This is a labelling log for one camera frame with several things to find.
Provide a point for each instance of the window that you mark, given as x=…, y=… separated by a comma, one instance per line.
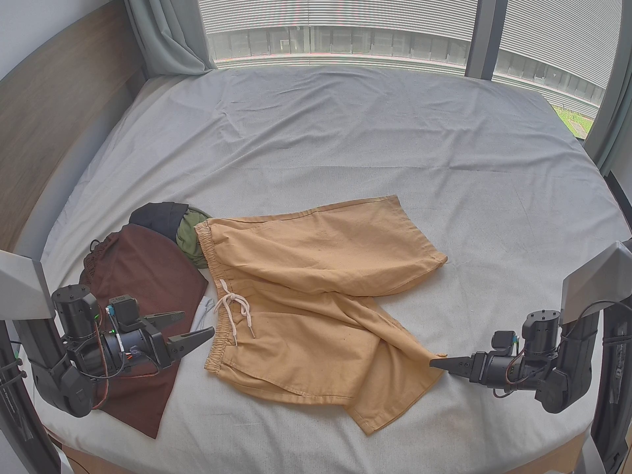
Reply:
x=345, y=8

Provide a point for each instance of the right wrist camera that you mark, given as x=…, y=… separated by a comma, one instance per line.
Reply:
x=503, y=341

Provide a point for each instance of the bed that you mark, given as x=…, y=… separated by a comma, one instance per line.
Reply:
x=345, y=141

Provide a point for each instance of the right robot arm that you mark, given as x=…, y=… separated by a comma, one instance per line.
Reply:
x=543, y=334

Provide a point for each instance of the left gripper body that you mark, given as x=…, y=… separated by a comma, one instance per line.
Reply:
x=138, y=346

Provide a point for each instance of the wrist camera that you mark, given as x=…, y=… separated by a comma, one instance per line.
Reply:
x=503, y=341
x=123, y=311

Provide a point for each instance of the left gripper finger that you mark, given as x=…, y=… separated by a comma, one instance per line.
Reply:
x=165, y=320
x=187, y=341

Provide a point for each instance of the green garment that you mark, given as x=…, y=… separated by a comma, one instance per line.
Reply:
x=186, y=240

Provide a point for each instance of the black garment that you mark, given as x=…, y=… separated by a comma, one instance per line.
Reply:
x=158, y=213

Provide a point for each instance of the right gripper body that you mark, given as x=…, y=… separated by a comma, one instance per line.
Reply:
x=493, y=368

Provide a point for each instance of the brown garment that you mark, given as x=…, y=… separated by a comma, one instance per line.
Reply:
x=143, y=274

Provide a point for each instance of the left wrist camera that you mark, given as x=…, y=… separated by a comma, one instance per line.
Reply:
x=123, y=311

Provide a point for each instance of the pale blue garment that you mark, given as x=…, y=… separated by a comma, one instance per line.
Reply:
x=202, y=311

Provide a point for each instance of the blue-green curtain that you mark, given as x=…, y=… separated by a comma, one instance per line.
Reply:
x=163, y=27

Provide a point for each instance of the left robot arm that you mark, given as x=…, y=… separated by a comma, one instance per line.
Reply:
x=74, y=314

